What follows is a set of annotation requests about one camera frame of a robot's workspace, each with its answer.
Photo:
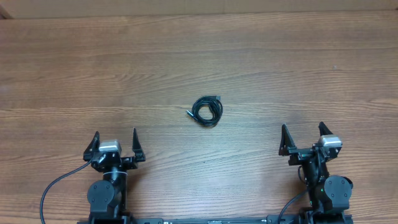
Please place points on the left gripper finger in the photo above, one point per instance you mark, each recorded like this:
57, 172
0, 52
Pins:
92, 148
137, 148

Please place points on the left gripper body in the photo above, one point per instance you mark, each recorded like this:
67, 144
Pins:
127, 163

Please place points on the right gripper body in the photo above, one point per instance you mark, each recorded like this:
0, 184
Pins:
301, 155

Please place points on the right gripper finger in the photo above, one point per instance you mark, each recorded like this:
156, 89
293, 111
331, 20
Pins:
323, 129
287, 144

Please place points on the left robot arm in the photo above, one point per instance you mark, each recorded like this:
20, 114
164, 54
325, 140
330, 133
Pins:
108, 196

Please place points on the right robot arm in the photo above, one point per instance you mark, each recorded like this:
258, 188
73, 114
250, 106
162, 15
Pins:
329, 195

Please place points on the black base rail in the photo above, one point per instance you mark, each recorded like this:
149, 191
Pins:
270, 219

